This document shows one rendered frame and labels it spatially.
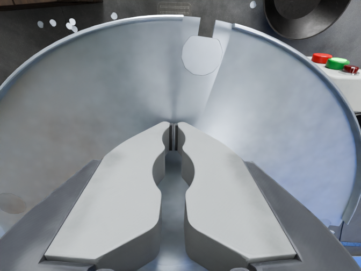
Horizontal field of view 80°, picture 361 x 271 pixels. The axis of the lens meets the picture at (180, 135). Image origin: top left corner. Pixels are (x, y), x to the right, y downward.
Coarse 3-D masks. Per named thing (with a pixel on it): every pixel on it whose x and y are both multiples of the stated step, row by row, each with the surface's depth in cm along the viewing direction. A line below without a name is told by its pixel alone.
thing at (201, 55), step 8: (192, 40) 12; (200, 40) 12; (208, 40) 12; (216, 40) 12; (184, 48) 12; (192, 48) 12; (200, 48) 12; (208, 48) 12; (216, 48) 12; (184, 56) 12; (192, 56) 12; (200, 56) 12; (208, 56) 12; (216, 56) 12; (184, 64) 12; (192, 64) 12; (200, 64) 12; (208, 64) 12; (216, 64) 12; (192, 72) 12; (200, 72) 12; (208, 72) 12
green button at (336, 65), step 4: (328, 60) 32; (332, 60) 31; (328, 64) 32; (332, 64) 31; (336, 64) 31; (340, 64) 31; (344, 64) 31; (348, 64) 31; (332, 68) 31; (336, 68) 31; (340, 68) 31
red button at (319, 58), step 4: (312, 56) 36; (316, 56) 35; (320, 56) 34; (324, 56) 34; (328, 56) 34; (332, 56) 34; (312, 60) 35; (316, 60) 35; (320, 60) 34; (324, 60) 34
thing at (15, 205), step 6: (0, 198) 16; (6, 198) 16; (12, 198) 17; (18, 198) 17; (0, 204) 17; (6, 204) 17; (12, 204) 17; (18, 204) 17; (24, 204) 17; (6, 210) 17; (12, 210) 17; (18, 210) 17; (24, 210) 17
